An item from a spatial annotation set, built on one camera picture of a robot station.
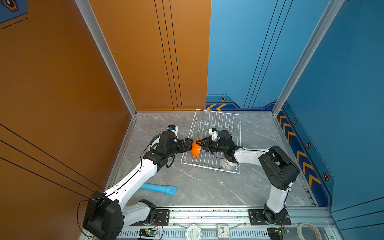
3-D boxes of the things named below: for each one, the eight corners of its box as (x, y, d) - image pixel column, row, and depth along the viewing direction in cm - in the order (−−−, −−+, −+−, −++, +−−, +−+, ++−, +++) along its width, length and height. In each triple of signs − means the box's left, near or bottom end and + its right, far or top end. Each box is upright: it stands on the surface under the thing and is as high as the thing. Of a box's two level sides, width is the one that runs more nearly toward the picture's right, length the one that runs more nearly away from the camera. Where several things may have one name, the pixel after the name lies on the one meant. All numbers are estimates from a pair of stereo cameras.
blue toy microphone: (141, 192, 83) (139, 189, 80) (144, 185, 86) (142, 182, 82) (175, 196, 82) (174, 193, 79) (177, 188, 84) (176, 186, 81)
